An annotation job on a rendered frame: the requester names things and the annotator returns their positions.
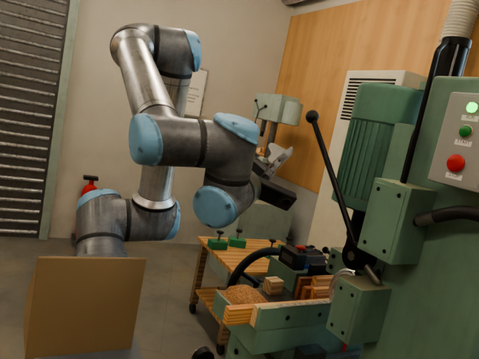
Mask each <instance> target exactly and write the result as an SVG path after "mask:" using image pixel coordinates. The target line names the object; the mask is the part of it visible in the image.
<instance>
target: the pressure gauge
mask: <svg viewBox="0 0 479 359"><path fill-rule="evenodd" d="M191 359H215V357H214V355H213V353H212V352H211V350H210V349H209V348H208V347H207V346H201V347H199V348H197V349H196V350H195V351H194V352H193V354H192V356H191Z"/></svg>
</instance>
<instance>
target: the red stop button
mask: <svg viewBox="0 0 479 359"><path fill-rule="evenodd" d="M446 164H447V168H448V169H449V170H450V171H451V172H459V171H461V170H462V169H463V167H464V165H465V160H464V158H463V157H462V156H461V155H457V154H454V155H451V156H450V157H449V158H448V160H447V162H446Z"/></svg>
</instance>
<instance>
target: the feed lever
mask: <svg viewBox="0 0 479 359"><path fill-rule="evenodd" d="M305 118H306V120H307V122H308V123H311V124H312V126H313V129H314V132H315V135H316V138H317V141H318V143H319V147H320V150H321V153H322V156H323V158H324V162H325V165H326V168H327V171H328V173H329V177H330V180H331V184H332V187H333V189H334V193H335V195H336V199H337V202H338V204H339V208H340V210H341V214H342V217H343V219H344V223H345V225H346V229H347V232H348V234H349V238H350V240H351V242H349V243H347V244H346V245H345V246H344V248H343V250H342V260H343V263H344V265H345V266H346V268H348V269H350V270H365V271H366V273H367V274H368V275H369V276H370V277H371V279H372V281H373V282H374V283H375V284H376V285H380V284H381V282H382V280H381V278H380V277H379V275H378V274H377V273H376V272H375V270H374V269H373V267H374V266H375V264H376V260H377V258H376V257H375V256H372V255H370V254H368V253H366V252H365V251H362V250H360V249H359V248H357V246H358V241H357V238H356V235H355V232H354V229H353V227H352V224H351V220H350V218H349V214H348V212H347V209H346V205H345V203H344V199H343V197H342V195H341V191H340V189H339V185H338V182H337V180H336V176H335V174H334V170H333V167H332V165H331V162H330V159H329V156H328V153H327V151H326V147H325V144H324V141H323V138H322V136H321V132H320V130H319V126H318V124H317V121H318V119H319V114H318V112H317V111H315V110H310V111H308V112H307V113H306V117H305Z"/></svg>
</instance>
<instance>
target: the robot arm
mask: <svg viewBox="0 0 479 359"><path fill-rule="evenodd" d="M110 54H111V56H112V59H113V60H114V62H115V63H116V64H117V65H118V66H119V67H120V69H121V73H122V76H123V81H124V84H125V89H126V93H127V96H128V100H129V103H130V109H131V112H132V115H133V117H132V119H131V121H130V126H129V133H128V142H129V148H130V156H131V157H132V159H133V161H134V162H135V163H136V164H139V165H142V171H141V176H140V187H139V188H138V189H136V190H135V191H134V193H133V197H132V199H122V198H121V195H120V194H119V193H118V192H117V191H115V190H113V189H95V190H92V191H89V192H87V193H85V194H84V195H83V196H82V197H81V198H80V199H79V200H78V204H77V210H76V251H75V253H74V255H73V256H78V257H129V256H128V253H127V251H126V250H125V247H124V245H123V242H124V241H163V240H170V239H173V238H174V237H175V236H176V234H177V231H178V229H179V225H180V205H179V203H178V201H177V200H175V196H174V195H173V194H172V184H173V179H174V174H175V167H198V168H205V176H204V180H203V186H202V187H201V188H199V189H198V190H197V191H196V193H195V195H194V197H193V200H192V207H193V210H194V213H195V215H196V217H197V218H198V219H199V220H200V221H201V222H202V223H203V224H204V225H206V226H208V227H211V228H213V229H221V228H224V227H226V226H228V225H230V224H232V223H233V222H234V221H235V220H236V218H238V216H239V215H241V214H242V213H243V212H244V211H245V210H246V209H248V208H249V207H250V206H252V205H253V204H254V203H255V202H256V201H257V200H258V199H260V200H262V201H263V202H266V203H268V204H271V205H273V206H276V207H278V208H280V209H283V210H285V211H288V210H289V208H290V207H291V206H292V205H293V203H295V202H296V200H297V195H296V193H295V192H292V191H290V190H288V189H285V188H283V187H281V186H279V185H277V184H275V183H272V182H270V180H271V179H272V178H273V176H274V175H275V174H276V172H275V171H276V170H278V169H279V168H280V167H281V166H282V164H283V163H284V162H285V161H286V160H287V159H288V158H289V157H290V156H291V155H292V152H293V147H290V148H289V149H288V150H285V149H284V148H282V147H280V146H278V145H276V144H274V143H269V144H268V149H269V151H270V156H269V157H268V158H267V162H268V163H269V164H270V165H271V166H266V165H265V164H264V163H263V162H262V161H261V160H260V159H259V158H258V157H259V156H260V155H259V154H257V153H256V148H257V145H258V137H259V127H258V126H257V124H256V123H254V122H252V121H251V120H248V119H246V118H244V117H241V116H238V115H233V114H229V113H216V114H215V115H214V116H213V120H197V119H190V118H184V116H185V108H186V103H187V95H188V91H189V86H190V79H191V78H192V72H194V73H195V72H198V71H199V69H200V65H201V59H202V51H201V44H200V39H199V37H198V35H197V34H196V33H195V32H193V31H188V30H185V29H183V28H182V29H180V28H173V27H168V26H161V25H155V24H148V23H134V24H128V25H125V26H122V27H120V28H119V29H118V30H117V31H116V32H115V33H114V34H113V36H112V38H111V40H110ZM255 155H256V156H255ZM277 158H278V159H277ZM275 160H276V161H275ZM274 161H275V162H274Z"/></svg>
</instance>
